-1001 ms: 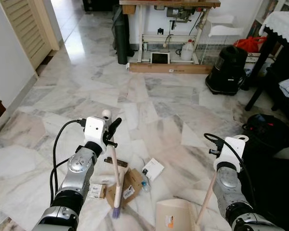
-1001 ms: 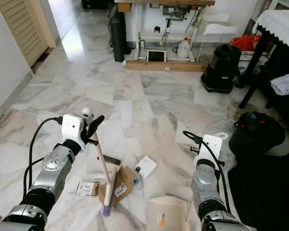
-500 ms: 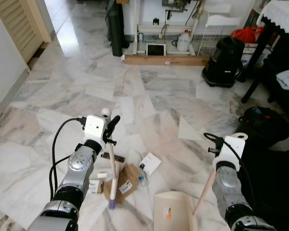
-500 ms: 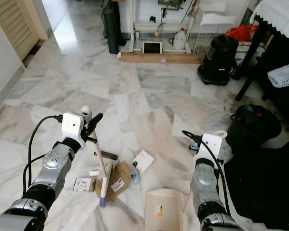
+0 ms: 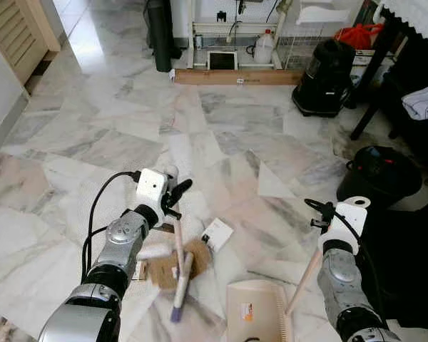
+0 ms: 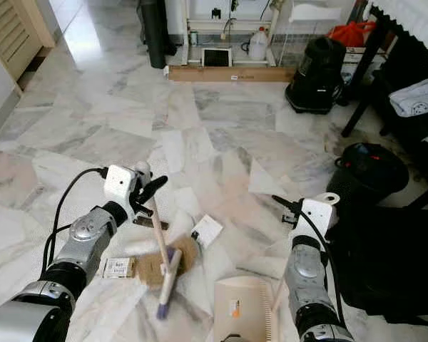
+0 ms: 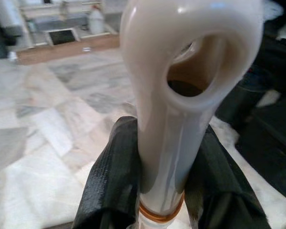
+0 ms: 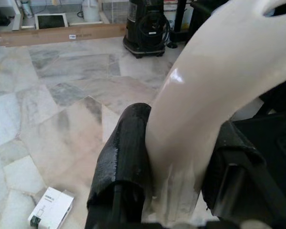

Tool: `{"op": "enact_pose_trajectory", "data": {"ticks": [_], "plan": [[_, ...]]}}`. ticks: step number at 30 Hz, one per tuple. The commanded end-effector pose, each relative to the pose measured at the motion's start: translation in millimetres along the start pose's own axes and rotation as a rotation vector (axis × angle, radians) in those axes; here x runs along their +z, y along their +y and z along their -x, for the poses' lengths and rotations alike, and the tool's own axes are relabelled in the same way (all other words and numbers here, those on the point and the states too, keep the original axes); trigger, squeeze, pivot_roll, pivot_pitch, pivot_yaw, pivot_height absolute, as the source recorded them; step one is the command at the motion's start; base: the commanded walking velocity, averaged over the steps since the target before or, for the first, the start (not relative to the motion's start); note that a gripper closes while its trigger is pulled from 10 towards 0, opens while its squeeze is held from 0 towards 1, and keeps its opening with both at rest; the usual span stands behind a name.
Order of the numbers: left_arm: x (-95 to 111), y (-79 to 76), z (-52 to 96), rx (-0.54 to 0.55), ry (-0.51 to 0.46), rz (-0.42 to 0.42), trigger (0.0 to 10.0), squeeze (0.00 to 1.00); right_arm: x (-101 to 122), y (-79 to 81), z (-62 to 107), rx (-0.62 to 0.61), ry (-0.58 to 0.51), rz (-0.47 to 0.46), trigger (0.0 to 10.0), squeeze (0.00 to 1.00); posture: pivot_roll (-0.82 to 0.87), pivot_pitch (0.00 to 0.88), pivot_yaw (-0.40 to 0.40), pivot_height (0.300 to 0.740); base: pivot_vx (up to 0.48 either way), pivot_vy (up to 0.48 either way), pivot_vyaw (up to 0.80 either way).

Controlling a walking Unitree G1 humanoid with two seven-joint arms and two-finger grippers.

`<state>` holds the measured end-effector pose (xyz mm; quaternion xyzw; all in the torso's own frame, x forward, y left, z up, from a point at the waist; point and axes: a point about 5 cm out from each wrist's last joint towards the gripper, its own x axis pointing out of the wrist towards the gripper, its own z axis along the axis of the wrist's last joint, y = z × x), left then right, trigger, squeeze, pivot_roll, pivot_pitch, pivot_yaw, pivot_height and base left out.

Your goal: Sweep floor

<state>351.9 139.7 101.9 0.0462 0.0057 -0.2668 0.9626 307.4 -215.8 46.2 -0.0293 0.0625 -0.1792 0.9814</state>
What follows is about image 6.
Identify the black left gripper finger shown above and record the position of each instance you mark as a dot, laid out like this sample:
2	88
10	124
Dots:
153	189

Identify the brown cardboard piece with label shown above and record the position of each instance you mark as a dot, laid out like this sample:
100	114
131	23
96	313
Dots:
185	253

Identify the wooden hand broom white knob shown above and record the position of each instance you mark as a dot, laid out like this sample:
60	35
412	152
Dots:
169	274

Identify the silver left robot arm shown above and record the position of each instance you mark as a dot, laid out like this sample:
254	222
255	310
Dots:
85	239

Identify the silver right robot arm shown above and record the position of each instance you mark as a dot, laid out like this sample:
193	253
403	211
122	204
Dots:
303	274

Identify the white printed card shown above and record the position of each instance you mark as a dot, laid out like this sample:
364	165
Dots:
207	230

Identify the black round appliance red light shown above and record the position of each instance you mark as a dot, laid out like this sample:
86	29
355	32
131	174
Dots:
369	171

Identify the black bag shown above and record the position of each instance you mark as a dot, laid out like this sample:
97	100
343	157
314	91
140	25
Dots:
392	263

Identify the long brown cardboard box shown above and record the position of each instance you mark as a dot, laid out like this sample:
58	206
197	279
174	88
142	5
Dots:
228	74

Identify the white framed tablet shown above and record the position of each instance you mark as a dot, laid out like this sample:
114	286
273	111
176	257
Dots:
217	58

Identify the black canister vacuum cleaner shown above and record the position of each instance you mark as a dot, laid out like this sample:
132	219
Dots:
315	75

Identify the black tall tower appliance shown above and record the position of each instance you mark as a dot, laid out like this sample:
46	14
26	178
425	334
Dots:
155	32

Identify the white shelf rack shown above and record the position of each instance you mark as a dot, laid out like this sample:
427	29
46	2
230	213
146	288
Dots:
188	32

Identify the black wooden table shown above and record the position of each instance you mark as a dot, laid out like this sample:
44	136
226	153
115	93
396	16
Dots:
365	75

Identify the grey folded cloth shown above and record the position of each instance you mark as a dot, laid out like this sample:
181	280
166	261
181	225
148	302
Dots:
416	97

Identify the white plastic jug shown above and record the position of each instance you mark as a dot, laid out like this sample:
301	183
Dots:
258	45

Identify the red bag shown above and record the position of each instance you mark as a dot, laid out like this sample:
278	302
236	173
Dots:
351	33

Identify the wooden louvered door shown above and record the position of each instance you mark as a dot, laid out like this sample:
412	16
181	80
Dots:
18	32

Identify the white plastic tray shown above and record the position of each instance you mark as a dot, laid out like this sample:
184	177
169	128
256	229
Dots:
314	12

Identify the white lace tablecloth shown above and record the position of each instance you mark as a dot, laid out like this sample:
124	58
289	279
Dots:
410	16

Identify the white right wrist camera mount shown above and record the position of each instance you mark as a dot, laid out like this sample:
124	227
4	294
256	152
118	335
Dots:
317	221

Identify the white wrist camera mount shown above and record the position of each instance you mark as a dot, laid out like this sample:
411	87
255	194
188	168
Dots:
317	221
120	182

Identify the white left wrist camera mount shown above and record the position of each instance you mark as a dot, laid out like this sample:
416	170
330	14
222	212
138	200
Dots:
120	182

